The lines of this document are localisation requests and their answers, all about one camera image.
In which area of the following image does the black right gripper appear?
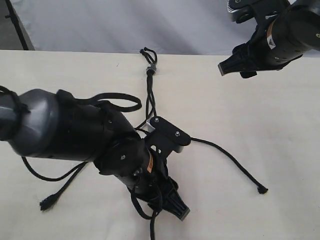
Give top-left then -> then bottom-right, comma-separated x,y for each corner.
218,17 -> 308,79

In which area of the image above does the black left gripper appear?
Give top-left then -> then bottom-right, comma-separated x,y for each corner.
117,148 -> 190,221

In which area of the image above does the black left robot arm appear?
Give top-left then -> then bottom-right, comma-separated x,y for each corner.
0,87 -> 191,220

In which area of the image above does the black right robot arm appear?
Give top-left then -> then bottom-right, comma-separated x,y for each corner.
218,0 -> 320,79

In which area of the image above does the white backdrop cloth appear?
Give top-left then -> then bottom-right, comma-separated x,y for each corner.
12,0 -> 256,56

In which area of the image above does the black stand pole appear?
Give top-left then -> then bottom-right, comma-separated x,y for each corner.
4,0 -> 29,51

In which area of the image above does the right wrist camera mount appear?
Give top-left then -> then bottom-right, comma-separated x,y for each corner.
226,0 -> 290,25

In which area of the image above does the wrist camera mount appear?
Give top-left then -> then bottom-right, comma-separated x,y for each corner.
226,0 -> 290,25
144,116 -> 191,159

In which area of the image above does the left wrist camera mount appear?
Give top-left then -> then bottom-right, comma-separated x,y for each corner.
144,116 -> 191,159

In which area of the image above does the grey metal cable clamp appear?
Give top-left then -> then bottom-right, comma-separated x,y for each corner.
146,64 -> 157,76

